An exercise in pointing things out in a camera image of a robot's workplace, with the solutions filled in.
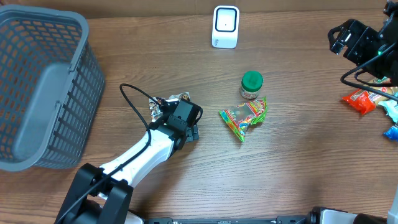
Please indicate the grey plastic basket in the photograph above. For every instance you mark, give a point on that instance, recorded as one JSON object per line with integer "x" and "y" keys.
{"x": 51, "y": 87}

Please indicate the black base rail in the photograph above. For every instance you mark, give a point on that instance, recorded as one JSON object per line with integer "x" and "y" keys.
{"x": 278, "y": 220}

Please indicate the teal wipes packet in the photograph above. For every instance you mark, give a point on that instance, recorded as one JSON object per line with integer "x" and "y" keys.
{"x": 390, "y": 107}

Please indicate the white barcode scanner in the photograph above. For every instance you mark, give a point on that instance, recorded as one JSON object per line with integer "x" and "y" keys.
{"x": 225, "y": 27}

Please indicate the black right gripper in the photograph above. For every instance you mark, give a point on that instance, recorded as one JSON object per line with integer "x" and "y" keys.
{"x": 354, "y": 50}

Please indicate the blue packet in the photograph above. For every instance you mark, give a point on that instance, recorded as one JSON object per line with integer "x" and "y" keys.
{"x": 392, "y": 133}

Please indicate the white brown cookie bag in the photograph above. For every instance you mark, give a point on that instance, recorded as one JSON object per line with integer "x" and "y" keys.
{"x": 159, "y": 105}

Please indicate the green candy bag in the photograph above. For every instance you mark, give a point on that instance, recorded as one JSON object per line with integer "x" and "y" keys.
{"x": 239, "y": 118}

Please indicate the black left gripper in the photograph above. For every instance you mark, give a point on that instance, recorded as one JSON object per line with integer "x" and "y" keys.
{"x": 193, "y": 133}

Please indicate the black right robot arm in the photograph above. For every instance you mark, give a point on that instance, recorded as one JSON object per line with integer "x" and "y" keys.
{"x": 380, "y": 66}

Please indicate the orange pasta packet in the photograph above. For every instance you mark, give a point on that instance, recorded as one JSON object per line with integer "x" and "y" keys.
{"x": 365, "y": 101}

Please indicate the green capped bottle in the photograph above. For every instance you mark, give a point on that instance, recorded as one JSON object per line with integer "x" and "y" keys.
{"x": 251, "y": 84}

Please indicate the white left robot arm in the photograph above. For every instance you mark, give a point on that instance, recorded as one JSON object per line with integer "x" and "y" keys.
{"x": 103, "y": 194}

